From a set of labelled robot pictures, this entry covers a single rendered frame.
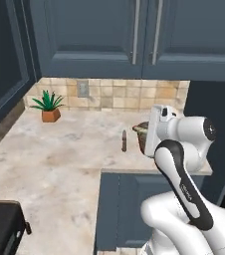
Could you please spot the slender brown bottle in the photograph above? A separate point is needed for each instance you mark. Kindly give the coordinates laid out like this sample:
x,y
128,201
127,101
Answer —
x,y
124,140

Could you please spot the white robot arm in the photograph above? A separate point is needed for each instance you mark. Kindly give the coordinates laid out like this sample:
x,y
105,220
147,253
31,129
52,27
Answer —
x,y
180,229

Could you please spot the black toaster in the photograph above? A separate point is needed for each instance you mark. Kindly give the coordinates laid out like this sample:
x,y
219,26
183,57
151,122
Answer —
x,y
1,227

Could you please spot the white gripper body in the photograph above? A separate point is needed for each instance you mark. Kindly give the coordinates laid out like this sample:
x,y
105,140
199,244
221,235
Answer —
x,y
153,132

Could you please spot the dark blue tall cupboard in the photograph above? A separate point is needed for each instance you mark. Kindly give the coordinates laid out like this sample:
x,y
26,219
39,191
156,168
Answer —
x,y
5,56

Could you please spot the grey wall socket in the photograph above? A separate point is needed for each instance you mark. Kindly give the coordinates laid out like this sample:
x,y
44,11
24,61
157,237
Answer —
x,y
82,88

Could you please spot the green plant in terracotta pot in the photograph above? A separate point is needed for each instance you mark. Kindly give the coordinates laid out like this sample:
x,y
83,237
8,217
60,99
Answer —
x,y
50,108

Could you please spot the dark blue tall side panel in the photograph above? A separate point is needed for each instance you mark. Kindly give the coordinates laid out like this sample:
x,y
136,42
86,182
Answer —
x,y
217,106

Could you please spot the dark blue wall cupboard door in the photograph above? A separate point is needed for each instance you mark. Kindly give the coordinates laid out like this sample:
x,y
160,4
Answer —
x,y
200,36
91,36

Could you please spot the dark brown pot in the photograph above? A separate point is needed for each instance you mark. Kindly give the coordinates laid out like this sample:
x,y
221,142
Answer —
x,y
142,130

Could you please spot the dark blue base cupboard door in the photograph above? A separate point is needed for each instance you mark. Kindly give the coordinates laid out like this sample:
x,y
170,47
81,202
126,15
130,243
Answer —
x,y
134,209

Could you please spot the narrow dark blue base panel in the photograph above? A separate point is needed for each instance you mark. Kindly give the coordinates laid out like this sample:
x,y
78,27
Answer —
x,y
107,212

